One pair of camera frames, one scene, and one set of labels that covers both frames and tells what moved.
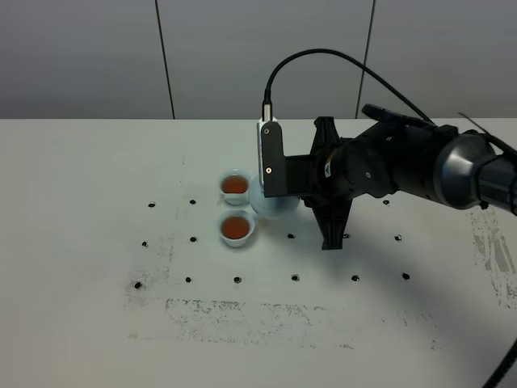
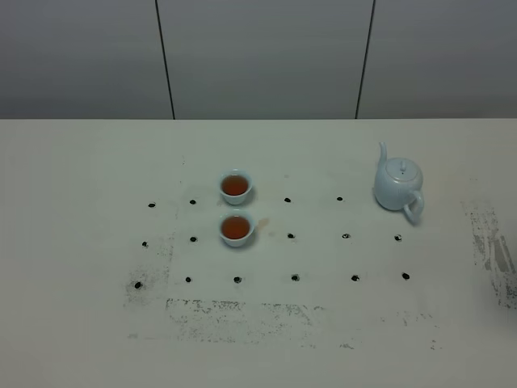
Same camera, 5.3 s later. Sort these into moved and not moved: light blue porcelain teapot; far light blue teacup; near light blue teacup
Moved: light blue porcelain teapot
Not moved: far light blue teacup; near light blue teacup
